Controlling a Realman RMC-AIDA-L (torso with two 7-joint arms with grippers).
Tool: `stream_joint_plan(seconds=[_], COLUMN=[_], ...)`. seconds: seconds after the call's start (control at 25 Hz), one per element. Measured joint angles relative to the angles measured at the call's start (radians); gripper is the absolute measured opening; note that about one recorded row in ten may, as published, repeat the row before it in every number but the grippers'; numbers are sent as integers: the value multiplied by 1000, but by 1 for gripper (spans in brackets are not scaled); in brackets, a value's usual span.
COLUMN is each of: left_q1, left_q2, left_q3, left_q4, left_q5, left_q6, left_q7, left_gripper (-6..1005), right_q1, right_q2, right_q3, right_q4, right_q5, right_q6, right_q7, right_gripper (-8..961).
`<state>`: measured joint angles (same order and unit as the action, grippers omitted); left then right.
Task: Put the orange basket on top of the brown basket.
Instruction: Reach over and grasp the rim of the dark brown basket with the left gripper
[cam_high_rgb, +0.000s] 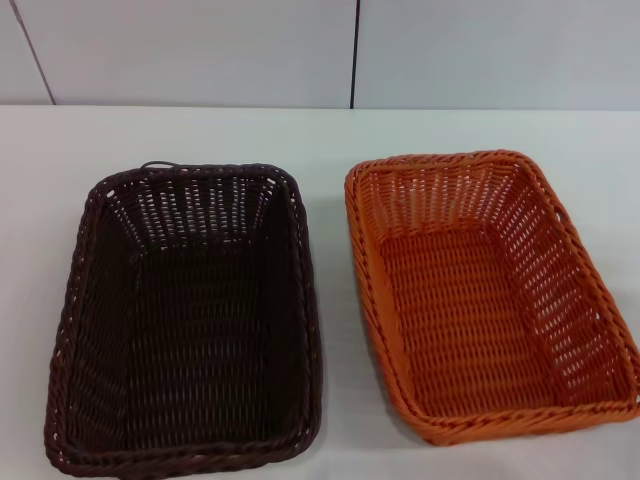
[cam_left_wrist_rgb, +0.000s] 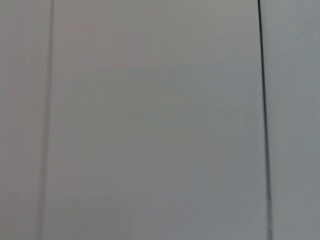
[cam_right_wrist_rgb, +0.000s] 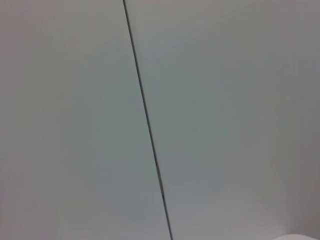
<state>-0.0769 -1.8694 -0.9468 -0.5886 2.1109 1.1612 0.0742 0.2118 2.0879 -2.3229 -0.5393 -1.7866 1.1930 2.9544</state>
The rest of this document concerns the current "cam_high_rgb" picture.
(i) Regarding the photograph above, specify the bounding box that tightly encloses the dark brown wicker basket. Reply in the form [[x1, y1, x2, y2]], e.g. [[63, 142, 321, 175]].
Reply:
[[43, 159, 325, 480]]

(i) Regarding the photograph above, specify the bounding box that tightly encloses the orange wicker basket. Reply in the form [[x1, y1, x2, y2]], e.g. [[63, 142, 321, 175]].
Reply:
[[343, 148, 640, 448]]

